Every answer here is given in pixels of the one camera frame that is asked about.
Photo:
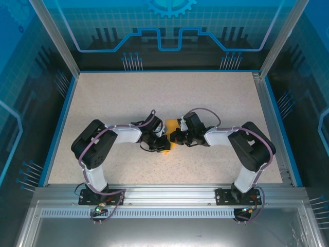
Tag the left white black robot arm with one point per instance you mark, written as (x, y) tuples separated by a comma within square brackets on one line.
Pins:
[(90, 151)]

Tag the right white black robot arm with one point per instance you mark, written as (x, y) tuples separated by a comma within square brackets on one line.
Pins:
[(254, 146)]

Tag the steel sheet tray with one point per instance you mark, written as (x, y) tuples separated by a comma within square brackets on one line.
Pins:
[(167, 231)]

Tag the long aluminium base rail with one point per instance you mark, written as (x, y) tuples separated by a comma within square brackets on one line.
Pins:
[(167, 193)]

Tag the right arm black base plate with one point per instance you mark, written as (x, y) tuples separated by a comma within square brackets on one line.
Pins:
[(222, 198)]

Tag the aluminium side rail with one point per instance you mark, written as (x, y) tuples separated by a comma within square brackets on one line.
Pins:
[(266, 103)]

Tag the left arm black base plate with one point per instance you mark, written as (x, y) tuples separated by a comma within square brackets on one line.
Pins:
[(83, 200)]

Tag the aluminium frame post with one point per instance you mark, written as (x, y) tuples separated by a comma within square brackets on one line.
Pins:
[(55, 38), (282, 38)]

